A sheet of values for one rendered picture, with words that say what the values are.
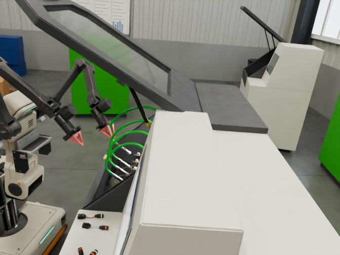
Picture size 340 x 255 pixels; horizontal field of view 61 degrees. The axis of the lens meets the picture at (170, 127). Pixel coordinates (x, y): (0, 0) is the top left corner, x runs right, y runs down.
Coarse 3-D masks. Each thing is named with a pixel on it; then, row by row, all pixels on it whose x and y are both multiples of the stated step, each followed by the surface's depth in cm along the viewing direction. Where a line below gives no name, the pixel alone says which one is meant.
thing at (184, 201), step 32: (160, 128) 105; (192, 128) 108; (160, 160) 84; (192, 160) 86; (160, 192) 70; (192, 192) 71; (224, 192) 72; (160, 224) 60; (192, 224) 61; (224, 224) 62
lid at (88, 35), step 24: (24, 0) 114; (48, 0) 134; (48, 24) 109; (72, 24) 133; (96, 24) 163; (72, 48) 112; (96, 48) 119; (120, 48) 152; (144, 48) 183; (120, 72) 116; (144, 72) 142; (168, 72) 177; (144, 96) 120; (168, 96) 127; (192, 96) 156
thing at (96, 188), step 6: (102, 162) 194; (108, 162) 196; (102, 168) 187; (102, 174) 181; (108, 174) 201; (96, 180) 175; (102, 180) 181; (96, 186) 169; (102, 186) 183; (90, 192) 163; (96, 192) 164; (90, 198) 159; (84, 204) 154
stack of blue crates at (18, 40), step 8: (0, 40) 659; (8, 40) 661; (16, 40) 663; (0, 48) 665; (8, 48) 668; (16, 48) 670; (0, 56) 669; (8, 56) 671; (16, 56) 672; (8, 64) 682; (16, 64) 679; (24, 64) 713; (16, 72) 690; (24, 72) 716
